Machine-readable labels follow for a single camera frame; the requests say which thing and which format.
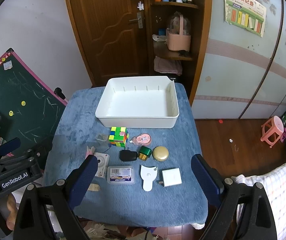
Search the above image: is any beige small block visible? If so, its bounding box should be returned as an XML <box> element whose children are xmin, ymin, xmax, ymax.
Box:
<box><xmin>87</xmin><ymin>183</ymin><xmax>100</xmax><ymax>192</ymax></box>

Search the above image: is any white digital camera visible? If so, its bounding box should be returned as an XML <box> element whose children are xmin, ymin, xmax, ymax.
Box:
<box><xmin>94</xmin><ymin>152</ymin><xmax>110</xmax><ymax>178</ymax></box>

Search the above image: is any clear plastic card box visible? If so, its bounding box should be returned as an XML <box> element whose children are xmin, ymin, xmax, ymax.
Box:
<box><xmin>106</xmin><ymin>166</ymin><xmax>135</xmax><ymax>185</ymax></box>

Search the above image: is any clear plastic cup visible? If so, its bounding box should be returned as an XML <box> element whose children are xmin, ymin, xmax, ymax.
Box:
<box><xmin>95</xmin><ymin>133</ymin><xmax>111</xmax><ymax>147</ymax></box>

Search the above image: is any black charger plug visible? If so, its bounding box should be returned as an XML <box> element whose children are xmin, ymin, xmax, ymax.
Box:
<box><xmin>119</xmin><ymin>150</ymin><xmax>138</xmax><ymax>162</ymax></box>

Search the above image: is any white square power adapter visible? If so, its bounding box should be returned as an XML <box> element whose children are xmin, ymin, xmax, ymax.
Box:
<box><xmin>159</xmin><ymin>168</ymin><xmax>182</xmax><ymax>187</ymax></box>

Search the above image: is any colourful rubiks cube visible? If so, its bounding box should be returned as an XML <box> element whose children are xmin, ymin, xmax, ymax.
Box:
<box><xmin>108</xmin><ymin>126</ymin><xmax>129</xmax><ymax>148</ymax></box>

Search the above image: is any green gold perfume bottle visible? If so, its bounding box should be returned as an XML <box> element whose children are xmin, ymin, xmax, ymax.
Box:
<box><xmin>138</xmin><ymin>146</ymin><xmax>152</xmax><ymax>161</ymax></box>

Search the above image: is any round gold compact case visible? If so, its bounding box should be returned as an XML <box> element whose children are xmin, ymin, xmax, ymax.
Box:
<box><xmin>153</xmin><ymin>146</ymin><xmax>169</xmax><ymax>161</ymax></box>

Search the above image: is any pink correction tape dispenser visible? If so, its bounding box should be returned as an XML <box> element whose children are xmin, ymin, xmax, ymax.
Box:
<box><xmin>130</xmin><ymin>133</ymin><xmax>152</xmax><ymax>146</ymax></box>

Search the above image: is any person left hand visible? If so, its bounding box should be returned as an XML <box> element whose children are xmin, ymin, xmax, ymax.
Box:
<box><xmin>6</xmin><ymin>193</ymin><xmax>18</xmax><ymax>230</ymax></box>

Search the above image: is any blue fuzzy table cloth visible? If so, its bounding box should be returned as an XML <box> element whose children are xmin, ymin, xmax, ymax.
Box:
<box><xmin>43</xmin><ymin>83</ymin><xmax>208</xmax><ymax>227</ymax></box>

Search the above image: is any white flat card tool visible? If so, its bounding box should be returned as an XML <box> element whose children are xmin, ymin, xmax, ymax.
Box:
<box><xmin>140</xmin><ymin>165</ymin><xmax>158</xmax><ymax>192</ymax></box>

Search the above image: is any white dotted bedding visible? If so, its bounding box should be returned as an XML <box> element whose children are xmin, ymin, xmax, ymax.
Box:
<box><xmin>232</xmin><ymin>163</ymin><xmax>286</xmax><ymax>239</ymax></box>

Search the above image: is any white plastic storage bin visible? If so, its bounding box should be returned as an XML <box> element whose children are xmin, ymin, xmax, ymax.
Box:
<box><xmin>95</xmin><ymin>76</ymin><xmax>179</xmax><ymax>128</ymax></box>

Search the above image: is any pink plastic stool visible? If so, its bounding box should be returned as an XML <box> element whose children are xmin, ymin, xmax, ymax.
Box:
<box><xmin>260</xmin><ymin>115</ymin><xmax>284</xmax><ymax>148</ymax></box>

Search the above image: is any folded pink cloth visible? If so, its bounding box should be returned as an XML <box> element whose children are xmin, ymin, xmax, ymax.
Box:
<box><xmin>154</xmin><ymin>56</ymin><xmax>183</xmax><ymax>76</ymax></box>

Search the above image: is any brown wooden door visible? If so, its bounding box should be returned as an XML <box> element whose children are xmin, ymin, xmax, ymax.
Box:
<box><xmin>65</xmin><ymin>0</ymin><xmax>149</xmax><ymax>87</ymax></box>

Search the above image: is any wooden corner shelf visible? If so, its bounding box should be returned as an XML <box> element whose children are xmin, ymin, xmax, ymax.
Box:
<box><xmin>147</xmin><ymin>0</ymin><xmax>212</xmax><ymax>102</ymax></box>

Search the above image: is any green chalkboard pink frame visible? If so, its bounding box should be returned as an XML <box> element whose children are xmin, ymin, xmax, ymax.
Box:
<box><xmin>0</xmin><ymin>48</ymin><xmax>67</xmax><ymax>154</ymax></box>

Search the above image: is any pink basket with handle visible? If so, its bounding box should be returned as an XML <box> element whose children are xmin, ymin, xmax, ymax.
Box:
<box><xmin>166</xmin><ymin>12</ymin><xmax>191</xmax><ymax>51</ymax></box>

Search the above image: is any metal door handle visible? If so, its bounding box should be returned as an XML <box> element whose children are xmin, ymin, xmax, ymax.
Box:
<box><xmin>129</xmin><ymin>12</ymin><xmax>143</xmax><ymax>29</ymax></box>

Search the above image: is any wall calendar poster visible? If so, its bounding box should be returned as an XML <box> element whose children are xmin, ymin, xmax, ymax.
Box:
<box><xmin>224</xmin><ymin>0</ymin><xmax>266</xmax><ymax>37</ymax></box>

